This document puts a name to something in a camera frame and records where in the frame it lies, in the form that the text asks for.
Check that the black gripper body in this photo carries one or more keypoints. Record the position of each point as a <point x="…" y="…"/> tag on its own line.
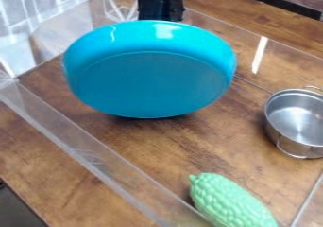
<point x="165" y="10"/>

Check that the blue round plastic tray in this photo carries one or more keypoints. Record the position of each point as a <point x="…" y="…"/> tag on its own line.
<point x="148" y="69"/>

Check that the green bitter gourd toy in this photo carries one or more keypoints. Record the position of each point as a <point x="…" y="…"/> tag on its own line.
<point x="225" y="204"/>

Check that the clear acrylic barrier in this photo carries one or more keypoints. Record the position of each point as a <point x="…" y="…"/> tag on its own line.
<point x="93" y="170"/>

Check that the silver steel pot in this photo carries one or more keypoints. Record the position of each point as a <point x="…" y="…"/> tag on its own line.
<point x="293" y="121"/>

